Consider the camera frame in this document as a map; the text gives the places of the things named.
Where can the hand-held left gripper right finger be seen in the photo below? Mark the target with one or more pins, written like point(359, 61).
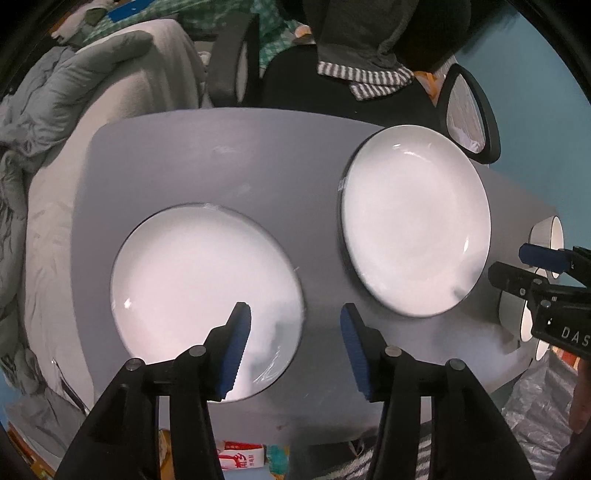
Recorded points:
point(355, 350)

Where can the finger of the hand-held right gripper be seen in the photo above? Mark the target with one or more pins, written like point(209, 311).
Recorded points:
point(512, 279)
point(542, 257)

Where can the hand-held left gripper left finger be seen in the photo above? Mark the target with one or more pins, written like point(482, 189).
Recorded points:
point(235, 350)

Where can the white bowl black rim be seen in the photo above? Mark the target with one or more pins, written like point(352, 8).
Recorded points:
point(547, 233)
point(541, 351)
point(510, 309)

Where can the white plate black rim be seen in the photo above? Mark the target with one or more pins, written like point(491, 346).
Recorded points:
point(194, 277)
point(415, 217)

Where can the person's right forearm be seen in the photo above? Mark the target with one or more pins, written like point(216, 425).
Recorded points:
point(582, 406)

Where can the grey plastic bag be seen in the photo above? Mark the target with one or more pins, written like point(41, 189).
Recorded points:
point(535, 406)

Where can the red white carton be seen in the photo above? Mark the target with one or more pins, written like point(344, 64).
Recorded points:
point(240, 457)

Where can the grey striped fabric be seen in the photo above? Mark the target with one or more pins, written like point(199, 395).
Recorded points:
point(358, 466)

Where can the teal packet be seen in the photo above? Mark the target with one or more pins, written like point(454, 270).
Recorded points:
point(278, 459)

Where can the orange colourful packet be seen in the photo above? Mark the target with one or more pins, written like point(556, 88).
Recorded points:
point(427, 85)

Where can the light grey bed sheet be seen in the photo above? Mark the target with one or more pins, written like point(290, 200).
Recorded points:
point(51, 230)

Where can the striped towel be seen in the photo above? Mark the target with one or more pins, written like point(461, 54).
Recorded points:
point(369, 81)

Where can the black office chair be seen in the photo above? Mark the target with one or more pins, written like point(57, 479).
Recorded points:
point(295, 83)

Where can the dark grey garment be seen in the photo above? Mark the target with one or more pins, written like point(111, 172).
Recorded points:
point(360, 32)

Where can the green checkered cloth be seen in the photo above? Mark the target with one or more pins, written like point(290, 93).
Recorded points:
point(272, 41)

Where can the grey duvet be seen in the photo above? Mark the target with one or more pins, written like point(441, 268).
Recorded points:
point(27, 115)

